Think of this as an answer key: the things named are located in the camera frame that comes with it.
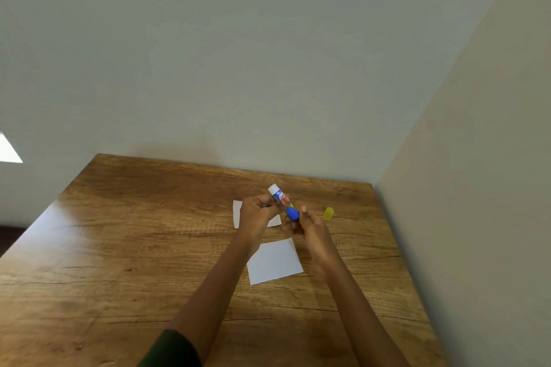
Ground person's right hand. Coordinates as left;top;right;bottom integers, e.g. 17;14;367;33
282;205;335;269

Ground person's left hand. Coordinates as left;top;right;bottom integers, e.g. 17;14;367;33
237;194;287;246

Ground blue glue stick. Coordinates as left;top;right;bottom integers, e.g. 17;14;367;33
268;183;300;222

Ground person's right forearm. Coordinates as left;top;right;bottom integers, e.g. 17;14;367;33
310;248;410;367

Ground person's left forearm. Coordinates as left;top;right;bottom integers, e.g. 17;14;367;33
166;231;261;364

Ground small white paper sheet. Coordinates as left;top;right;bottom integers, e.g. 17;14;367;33
233;200;282;230

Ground large white paper sheet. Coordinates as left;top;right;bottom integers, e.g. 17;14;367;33
246;238;304;286

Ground dark green sleeve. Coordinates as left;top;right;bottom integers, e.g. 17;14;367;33
137;328;202;367

